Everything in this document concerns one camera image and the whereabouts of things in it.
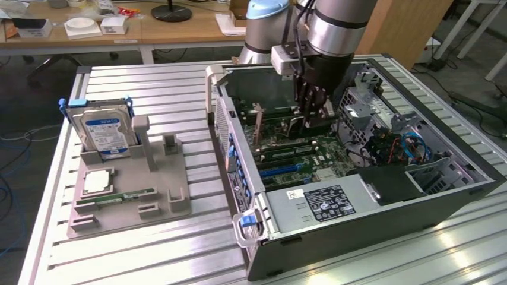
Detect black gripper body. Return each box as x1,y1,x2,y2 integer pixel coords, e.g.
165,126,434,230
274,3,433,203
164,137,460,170
304,52,353,95

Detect graphics card with metal bracket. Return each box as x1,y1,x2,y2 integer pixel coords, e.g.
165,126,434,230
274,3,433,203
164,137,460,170
252,100,340,148

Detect blue expansion slot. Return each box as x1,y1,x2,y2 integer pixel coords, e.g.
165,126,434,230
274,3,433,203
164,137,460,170
258,161,305,179

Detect metal disk bay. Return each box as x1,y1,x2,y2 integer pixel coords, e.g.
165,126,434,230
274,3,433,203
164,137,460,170
336,85,400,143

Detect green motherboard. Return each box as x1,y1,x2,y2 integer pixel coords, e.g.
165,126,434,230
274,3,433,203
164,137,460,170
233,100,357,192

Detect RAM stick with white label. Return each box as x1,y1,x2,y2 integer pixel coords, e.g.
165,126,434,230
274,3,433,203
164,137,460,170
258,144,317,163

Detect wooden cabinet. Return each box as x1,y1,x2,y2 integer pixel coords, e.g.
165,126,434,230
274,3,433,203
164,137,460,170
353,0,454,71

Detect stack of white papers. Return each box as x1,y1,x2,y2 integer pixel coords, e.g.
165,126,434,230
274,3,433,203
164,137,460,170
213,12,248,37

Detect brown cardboard box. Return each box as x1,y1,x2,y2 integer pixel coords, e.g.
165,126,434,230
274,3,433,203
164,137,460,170
228,0,250,21

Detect grey power supply unit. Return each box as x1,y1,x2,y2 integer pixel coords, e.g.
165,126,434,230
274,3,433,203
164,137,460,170
264,174,381,235

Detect wooden desk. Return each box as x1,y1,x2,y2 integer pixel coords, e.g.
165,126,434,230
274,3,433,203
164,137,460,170
0,0,357,65

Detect black stand base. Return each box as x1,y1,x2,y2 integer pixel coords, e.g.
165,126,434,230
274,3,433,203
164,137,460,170
448,85,507,117

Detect open black PC case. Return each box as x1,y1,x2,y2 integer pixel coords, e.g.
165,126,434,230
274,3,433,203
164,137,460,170
204,58,507,282

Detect black round lamp base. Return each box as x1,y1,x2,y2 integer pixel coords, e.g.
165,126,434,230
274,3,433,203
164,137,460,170
150,0,193,23

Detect hard disk with blue rails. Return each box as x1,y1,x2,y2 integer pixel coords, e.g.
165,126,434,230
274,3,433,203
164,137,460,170
57,94,138,163

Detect small white cardboard box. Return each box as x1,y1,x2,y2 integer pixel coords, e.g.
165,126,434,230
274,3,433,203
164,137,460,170
98,16,129,35

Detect green RAM stick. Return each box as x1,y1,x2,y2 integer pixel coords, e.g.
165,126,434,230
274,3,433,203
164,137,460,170
77,189,157,207

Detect silver CPU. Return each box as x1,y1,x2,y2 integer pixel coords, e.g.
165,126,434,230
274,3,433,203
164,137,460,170
84,170,112,193

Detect grey parts rack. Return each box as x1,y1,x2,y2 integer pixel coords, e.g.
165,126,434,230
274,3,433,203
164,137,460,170
66,115,193,240

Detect white round part on box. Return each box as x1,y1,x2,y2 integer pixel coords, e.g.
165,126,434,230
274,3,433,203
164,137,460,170
62,17,104,40

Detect black chair base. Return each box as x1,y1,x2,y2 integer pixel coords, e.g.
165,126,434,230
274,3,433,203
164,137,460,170
22,52,120,87

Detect white box with black device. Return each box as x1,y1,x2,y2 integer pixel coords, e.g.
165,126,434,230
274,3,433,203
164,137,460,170
10,18,53,39

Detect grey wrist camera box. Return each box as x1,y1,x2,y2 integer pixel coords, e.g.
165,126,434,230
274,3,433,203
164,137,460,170
269,44,306,75

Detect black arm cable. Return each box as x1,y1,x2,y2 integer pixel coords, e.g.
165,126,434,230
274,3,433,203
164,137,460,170
281,0,316,80

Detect red wire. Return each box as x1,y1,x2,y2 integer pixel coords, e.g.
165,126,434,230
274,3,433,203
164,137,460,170
385,135,397,163

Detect blue wire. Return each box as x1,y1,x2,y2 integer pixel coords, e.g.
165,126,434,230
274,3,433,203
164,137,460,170
398,132,433,164

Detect white table frame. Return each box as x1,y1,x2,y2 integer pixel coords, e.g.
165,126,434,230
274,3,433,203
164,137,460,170
432,0,507,81

